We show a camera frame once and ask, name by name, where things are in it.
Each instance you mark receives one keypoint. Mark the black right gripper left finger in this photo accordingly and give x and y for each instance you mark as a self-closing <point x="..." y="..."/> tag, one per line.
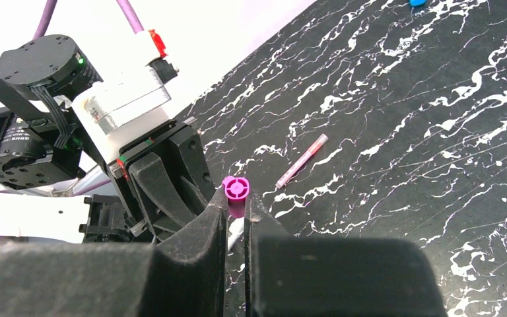
<point x="182" y="276"/>

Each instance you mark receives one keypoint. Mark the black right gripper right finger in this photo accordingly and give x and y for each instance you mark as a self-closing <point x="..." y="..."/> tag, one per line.
<point x="327" y="276"/>

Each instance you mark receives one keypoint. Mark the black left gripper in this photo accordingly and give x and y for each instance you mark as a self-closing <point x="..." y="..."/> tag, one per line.
<point x="163" y="181"/>

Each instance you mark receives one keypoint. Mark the white green-tipped pen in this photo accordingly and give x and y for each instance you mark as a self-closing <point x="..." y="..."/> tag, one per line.
<point x="236" y="230"/>

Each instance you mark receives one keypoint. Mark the magenta pen cap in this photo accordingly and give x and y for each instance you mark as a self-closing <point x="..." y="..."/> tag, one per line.
<point x="236" y="189"/>

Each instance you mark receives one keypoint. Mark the pink translucent pen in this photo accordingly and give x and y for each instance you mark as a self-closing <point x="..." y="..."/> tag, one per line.
<point x="304" y="158"/>

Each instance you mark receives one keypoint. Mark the blue pen cap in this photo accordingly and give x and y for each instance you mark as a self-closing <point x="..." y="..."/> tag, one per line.
<point x="416" y="3"/>

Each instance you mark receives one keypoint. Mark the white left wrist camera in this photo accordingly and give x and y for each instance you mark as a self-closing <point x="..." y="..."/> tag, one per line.
<point x="129" y="103"/>

